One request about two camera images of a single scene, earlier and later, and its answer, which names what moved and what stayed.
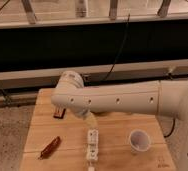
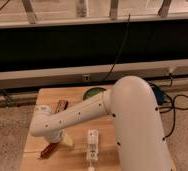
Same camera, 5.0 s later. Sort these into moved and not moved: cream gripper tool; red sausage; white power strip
Moved: cream gripper tool
Not moved: white power strip; red sausage
